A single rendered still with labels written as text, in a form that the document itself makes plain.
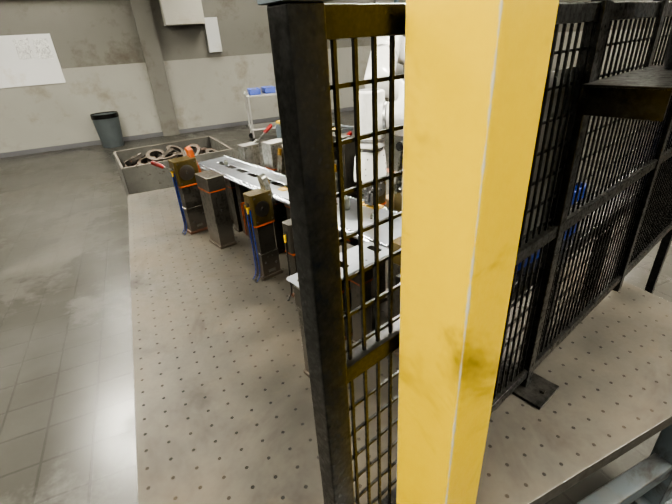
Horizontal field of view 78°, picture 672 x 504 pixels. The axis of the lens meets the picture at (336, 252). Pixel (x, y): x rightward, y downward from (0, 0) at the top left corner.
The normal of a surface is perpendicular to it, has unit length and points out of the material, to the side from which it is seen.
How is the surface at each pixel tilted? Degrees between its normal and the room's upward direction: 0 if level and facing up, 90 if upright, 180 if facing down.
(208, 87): 90
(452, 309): 90
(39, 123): 90
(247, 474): 0
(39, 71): 90
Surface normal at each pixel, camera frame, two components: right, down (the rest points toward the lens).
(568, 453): -0.06, -0.88
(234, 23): 0.42, 0.40
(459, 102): -0.76, 0.34
